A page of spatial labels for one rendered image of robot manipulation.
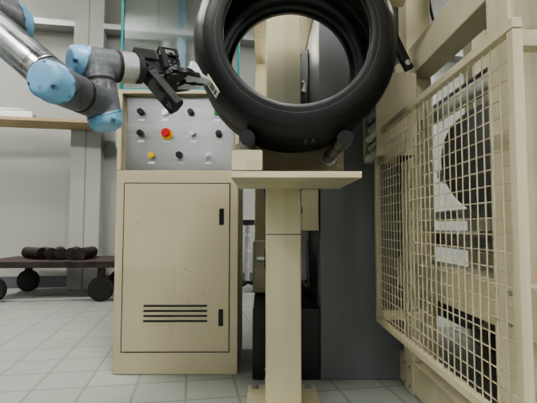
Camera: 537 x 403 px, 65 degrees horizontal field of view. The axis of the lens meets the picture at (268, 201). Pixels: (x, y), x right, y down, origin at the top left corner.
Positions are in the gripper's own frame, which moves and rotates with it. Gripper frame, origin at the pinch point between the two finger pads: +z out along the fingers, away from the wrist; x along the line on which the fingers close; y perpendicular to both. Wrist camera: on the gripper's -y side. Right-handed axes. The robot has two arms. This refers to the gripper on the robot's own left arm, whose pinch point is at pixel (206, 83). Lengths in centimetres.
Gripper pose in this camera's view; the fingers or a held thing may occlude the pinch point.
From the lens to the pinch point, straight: 122.3
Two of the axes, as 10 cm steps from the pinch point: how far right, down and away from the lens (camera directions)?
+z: 7.4, -0.9, 6.6
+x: -5.9, 3.8, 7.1
